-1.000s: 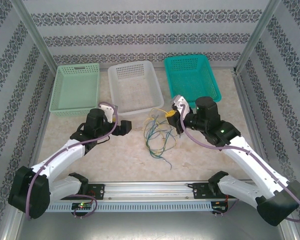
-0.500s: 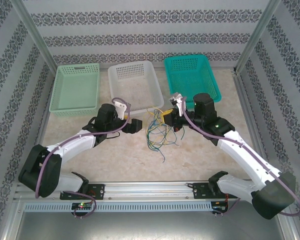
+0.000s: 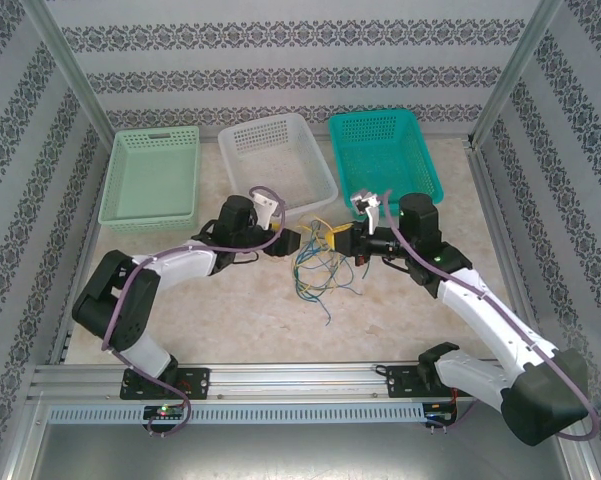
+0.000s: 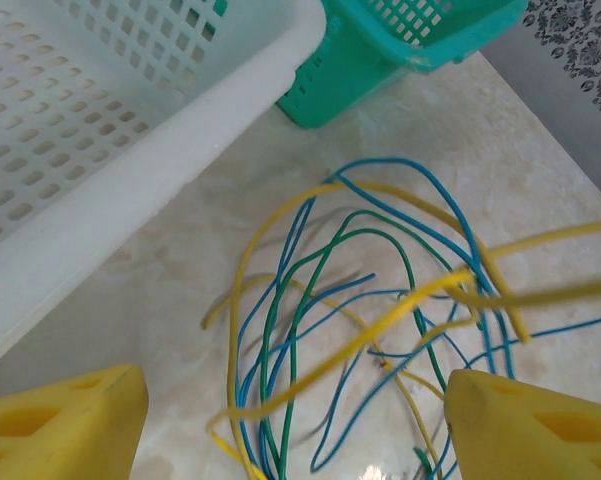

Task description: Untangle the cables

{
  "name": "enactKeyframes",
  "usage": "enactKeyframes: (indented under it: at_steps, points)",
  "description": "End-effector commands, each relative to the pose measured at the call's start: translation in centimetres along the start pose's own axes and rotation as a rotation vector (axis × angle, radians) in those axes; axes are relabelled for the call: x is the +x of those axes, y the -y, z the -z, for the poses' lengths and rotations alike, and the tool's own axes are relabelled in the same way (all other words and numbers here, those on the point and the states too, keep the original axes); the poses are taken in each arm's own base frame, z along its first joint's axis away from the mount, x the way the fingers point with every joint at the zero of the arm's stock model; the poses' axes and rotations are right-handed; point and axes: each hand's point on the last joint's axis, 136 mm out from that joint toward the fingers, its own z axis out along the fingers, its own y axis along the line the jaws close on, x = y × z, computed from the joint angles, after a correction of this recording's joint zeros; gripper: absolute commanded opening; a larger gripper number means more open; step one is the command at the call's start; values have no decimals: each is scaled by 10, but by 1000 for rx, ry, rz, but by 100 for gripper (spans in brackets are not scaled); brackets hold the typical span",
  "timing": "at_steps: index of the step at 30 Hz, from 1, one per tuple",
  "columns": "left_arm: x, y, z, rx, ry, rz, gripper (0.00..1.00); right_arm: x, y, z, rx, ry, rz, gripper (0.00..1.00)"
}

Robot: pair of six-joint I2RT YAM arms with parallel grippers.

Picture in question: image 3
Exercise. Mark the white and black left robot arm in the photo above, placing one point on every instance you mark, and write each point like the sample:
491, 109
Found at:
185, 265

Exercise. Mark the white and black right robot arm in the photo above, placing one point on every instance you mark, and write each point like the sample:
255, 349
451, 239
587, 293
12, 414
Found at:
467, 315

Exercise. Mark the white plastic basket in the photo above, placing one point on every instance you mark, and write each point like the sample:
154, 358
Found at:
270, 160

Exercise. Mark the teal plastic basket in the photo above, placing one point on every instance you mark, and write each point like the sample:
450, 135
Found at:
385, 155

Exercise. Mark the light green plastic basket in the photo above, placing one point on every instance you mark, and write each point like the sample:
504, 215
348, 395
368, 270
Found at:
150, 175

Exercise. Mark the grey metal panel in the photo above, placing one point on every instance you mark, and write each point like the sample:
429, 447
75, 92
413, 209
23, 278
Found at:
300, 455

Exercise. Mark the aluminium table side rail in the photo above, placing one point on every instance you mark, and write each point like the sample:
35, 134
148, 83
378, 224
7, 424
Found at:
90, 224
492, 200

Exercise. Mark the long aluminium mounting rail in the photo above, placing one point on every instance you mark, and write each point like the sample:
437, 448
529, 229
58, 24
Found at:
290, 382

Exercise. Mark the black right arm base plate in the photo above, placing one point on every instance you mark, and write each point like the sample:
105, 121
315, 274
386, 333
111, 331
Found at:
397, 382

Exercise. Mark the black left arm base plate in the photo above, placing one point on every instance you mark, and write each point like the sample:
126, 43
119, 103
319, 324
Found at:
200, 382

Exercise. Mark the aluminium frame post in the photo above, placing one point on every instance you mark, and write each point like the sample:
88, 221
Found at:
72, 55
521, 55

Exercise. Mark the aluminium frame bar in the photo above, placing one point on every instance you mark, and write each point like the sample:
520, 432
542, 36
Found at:
25, 440

